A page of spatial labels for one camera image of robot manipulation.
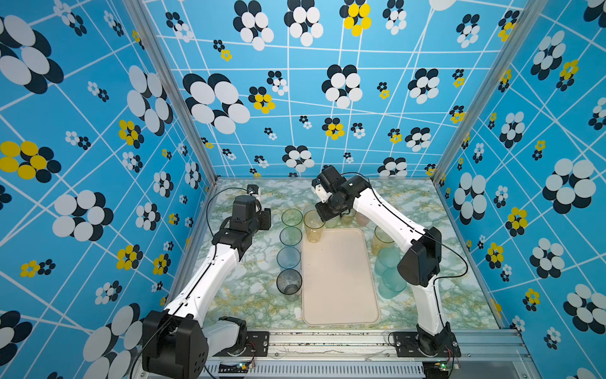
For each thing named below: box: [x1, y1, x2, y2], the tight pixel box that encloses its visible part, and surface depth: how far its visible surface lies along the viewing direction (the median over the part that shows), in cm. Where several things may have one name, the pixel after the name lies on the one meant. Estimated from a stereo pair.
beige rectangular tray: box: [301, 227, 381, 327], surface depth 88 cm
